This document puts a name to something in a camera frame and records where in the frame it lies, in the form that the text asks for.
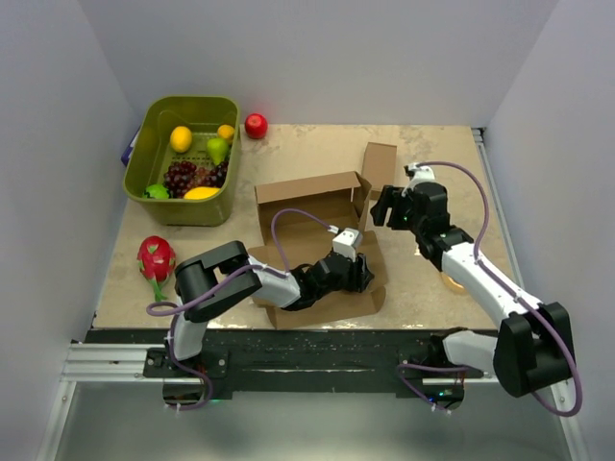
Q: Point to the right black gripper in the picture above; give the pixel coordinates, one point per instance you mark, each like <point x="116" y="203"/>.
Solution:
<point x="390" y="197"/>

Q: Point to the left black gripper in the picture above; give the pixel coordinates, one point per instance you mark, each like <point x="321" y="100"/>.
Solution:
<point x="358" y="278"/>

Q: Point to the brown cardboard box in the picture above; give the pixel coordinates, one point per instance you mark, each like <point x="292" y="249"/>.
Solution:
<point x="341" y="200"/>

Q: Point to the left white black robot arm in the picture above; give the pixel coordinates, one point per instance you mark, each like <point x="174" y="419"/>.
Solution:
<point x="210" y="284"/>

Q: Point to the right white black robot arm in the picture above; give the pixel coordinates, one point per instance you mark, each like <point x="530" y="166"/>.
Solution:
<point x="533" y="348"/>

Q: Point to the small closed cardboard box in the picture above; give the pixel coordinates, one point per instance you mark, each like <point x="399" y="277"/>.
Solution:
<point x="379" y="166"/>

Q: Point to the masking tape roll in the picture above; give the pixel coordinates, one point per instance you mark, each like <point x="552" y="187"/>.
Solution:
<point x="452" y="285"/>

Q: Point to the red apple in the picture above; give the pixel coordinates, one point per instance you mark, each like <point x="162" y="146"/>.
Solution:
<point x="256" y="125"/>

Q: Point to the yellow mango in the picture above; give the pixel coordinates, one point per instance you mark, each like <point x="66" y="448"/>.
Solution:
<point x="201" y="193"/>

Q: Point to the green pear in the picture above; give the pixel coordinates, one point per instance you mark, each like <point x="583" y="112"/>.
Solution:
<point x="217" y="149"/>

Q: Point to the small orange fruit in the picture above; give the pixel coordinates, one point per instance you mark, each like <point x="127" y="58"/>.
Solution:
<point x="226" y="132"/>

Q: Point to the dark purple grapes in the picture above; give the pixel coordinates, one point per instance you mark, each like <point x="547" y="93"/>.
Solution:
<point x="182" y="176"/>

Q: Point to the pink dragon fruit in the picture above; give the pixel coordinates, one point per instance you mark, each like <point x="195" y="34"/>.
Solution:
<point x="156" y="262"/>

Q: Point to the yellow lemon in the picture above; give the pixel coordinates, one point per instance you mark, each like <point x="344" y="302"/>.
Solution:
<point x="180" y="139"/>

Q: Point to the green plastic basket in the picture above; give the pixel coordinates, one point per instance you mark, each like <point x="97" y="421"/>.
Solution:
<point x="152" y="156"/>

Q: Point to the blue white booklet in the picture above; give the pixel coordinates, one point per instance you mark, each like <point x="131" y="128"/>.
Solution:
<point x="128" y="151"/>

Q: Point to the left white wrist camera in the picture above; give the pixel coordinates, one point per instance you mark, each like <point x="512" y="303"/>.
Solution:
<point x="347" y="242"/>

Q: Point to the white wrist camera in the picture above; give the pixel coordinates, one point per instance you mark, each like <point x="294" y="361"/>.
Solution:
<point x="417" y="173"/>
<point x="347" y="242"/>

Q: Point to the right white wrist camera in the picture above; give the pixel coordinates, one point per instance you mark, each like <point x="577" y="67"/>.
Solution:
<point x="417" y="173"/>

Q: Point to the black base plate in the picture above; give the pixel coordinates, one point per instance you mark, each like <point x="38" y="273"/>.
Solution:
<point x="360" y="361"/>

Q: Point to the aluminium frame rail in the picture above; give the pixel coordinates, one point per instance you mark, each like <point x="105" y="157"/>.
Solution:
<point x="115" y="413"/>

